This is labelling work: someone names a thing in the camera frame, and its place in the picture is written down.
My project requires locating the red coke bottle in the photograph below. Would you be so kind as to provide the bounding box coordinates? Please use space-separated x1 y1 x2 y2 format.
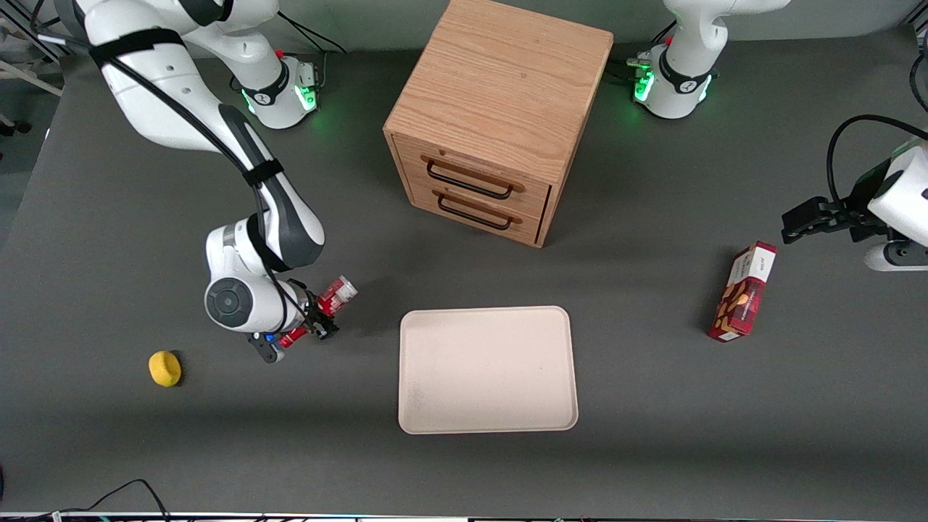
279 275 359 349

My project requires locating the yellow lemon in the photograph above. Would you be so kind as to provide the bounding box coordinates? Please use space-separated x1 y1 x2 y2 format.
148 350 183 389

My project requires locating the beige rectangular tray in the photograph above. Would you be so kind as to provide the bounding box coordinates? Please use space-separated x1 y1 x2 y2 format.
398 305 579 435

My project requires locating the wooden drawer front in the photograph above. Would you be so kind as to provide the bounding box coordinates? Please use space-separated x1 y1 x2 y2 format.
394 134 553 220
406 178 546 244

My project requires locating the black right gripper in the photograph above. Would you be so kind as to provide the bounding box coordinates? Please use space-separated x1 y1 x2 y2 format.
249 279 341 365

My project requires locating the black curved side cable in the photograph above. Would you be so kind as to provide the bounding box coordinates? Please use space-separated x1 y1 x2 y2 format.
909 52 928 115

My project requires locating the red cookie box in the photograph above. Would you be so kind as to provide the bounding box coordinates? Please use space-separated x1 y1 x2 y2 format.
708 241 778 344

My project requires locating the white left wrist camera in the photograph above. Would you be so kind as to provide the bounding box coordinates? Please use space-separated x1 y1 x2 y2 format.
863 241 928 273

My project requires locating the metal frame stand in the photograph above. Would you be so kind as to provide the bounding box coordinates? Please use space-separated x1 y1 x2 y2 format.
0 0 67 138

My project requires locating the black left arm loop cable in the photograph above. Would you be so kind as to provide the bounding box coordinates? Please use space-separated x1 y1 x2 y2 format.
826 114 928 212

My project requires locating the black left arm base cable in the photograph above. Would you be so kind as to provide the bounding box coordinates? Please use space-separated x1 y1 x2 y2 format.
608 20 679 82

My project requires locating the wooden drawer cabinet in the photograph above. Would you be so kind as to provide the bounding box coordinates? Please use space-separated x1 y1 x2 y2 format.
383 0 616 249

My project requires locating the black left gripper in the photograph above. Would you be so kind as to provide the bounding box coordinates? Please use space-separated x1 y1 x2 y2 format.
781 157 904 244

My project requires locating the black table edge cable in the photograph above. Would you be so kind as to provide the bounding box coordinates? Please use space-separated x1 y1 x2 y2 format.
40 478 172 520

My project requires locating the black right arm base cable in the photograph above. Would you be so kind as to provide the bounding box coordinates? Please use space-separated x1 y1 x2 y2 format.
275 11 347 92

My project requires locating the black arm base cable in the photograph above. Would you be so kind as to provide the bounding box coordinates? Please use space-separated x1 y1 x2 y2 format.
608 20 679 82
275 11 347 92

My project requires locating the black metal drawer handle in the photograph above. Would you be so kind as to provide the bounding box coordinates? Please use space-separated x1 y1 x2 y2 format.
426 159 515 201
436 192 515 232

